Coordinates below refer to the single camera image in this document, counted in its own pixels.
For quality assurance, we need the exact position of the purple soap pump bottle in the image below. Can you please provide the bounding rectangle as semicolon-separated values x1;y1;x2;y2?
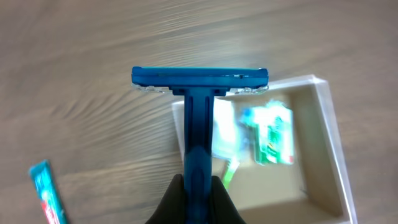
212;99;244;161

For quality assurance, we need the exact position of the white toothpaste tube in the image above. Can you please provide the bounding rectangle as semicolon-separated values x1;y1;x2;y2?
29;160;69;224

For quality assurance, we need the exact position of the green white toothbrush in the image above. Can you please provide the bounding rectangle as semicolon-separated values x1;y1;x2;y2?
221;157;240;190

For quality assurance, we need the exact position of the blue toothbrush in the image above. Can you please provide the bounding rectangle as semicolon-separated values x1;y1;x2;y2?
131;66;269;223

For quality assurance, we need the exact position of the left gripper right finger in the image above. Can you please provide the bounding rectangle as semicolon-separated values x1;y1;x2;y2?
211;175;246;224

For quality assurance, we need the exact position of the white cardboard box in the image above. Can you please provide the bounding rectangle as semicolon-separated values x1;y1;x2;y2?
171;74;358;224

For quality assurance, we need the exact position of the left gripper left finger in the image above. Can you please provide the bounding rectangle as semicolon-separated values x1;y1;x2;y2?
146;174;185;224

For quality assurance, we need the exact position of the green Dettol soap packet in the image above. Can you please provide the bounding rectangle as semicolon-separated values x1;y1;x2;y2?
241;100;294;166

